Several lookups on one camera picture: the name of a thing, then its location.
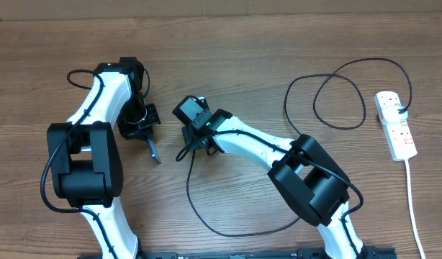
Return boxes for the blue Galaxy S24+ smartphone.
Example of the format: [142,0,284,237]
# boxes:
[146,139,161,164]

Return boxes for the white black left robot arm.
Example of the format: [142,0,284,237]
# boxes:
[40,57,161,258]

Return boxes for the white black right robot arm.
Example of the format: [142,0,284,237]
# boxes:
[172,96,366,258]

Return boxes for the white charger plug adapter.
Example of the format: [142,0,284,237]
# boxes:
[379,105,408,125]

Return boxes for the white power strip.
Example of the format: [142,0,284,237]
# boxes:
[374,91,418,161]

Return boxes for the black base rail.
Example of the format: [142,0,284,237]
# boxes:
[76,247,398,259]

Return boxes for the white power strip cord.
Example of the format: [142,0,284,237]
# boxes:
[404,159,426,259]

